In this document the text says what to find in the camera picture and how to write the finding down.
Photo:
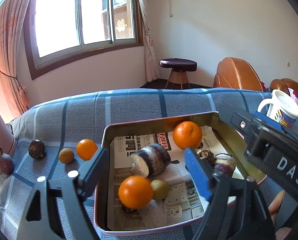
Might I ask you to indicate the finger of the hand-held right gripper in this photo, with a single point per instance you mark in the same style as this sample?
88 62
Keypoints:
266 119
233 117

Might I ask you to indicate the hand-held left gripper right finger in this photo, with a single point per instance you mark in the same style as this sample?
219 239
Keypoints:
197 172

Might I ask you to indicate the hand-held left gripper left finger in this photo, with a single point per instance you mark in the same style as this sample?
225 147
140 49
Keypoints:
95 172

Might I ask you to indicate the pink metal tin box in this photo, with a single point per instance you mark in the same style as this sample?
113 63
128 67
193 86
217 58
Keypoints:
227 135

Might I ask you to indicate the wrinkled brown fruit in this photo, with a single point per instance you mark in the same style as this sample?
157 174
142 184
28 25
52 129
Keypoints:
205 155

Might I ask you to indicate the small orange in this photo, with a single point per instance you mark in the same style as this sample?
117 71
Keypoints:
86 148
135 192

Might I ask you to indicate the small tan round fruit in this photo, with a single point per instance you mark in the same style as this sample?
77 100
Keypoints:
66 155

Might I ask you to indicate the large orange mandarin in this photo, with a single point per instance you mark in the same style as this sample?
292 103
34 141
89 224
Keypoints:
187 135

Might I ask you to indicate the yellow-green round fruit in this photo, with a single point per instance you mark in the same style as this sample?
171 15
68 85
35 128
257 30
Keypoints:
161 188

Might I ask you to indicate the dark water chestnut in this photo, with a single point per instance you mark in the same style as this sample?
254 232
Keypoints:
36 149

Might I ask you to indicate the purple passion fruit with stem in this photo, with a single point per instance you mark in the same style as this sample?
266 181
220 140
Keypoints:
5 163

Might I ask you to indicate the person's right hand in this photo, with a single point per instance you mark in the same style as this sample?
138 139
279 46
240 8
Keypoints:
275 205

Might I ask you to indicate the white cartoon mug with lid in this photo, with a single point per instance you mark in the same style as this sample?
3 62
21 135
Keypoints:
283 107

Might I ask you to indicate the brown leather sofa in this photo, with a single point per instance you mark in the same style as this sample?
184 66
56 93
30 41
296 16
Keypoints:
283 83

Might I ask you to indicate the printed paper lining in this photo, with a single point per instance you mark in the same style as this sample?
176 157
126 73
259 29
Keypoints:
163 212

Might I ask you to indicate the round purple-top stool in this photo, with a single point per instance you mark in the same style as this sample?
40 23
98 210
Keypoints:
178 64

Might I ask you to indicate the pale narrow curtain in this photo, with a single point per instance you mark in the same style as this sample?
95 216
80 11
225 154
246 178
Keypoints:
149 42

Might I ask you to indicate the red window decal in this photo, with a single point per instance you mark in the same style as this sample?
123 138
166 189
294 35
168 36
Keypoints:
121 25

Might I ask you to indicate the pink patterned curtain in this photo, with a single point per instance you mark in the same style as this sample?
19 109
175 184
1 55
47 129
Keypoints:
6 42

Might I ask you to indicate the sliding window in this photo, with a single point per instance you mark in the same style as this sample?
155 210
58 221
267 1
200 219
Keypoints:
59 17

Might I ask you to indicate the white wall pipe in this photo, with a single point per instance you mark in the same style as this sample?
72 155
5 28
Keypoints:
170 2

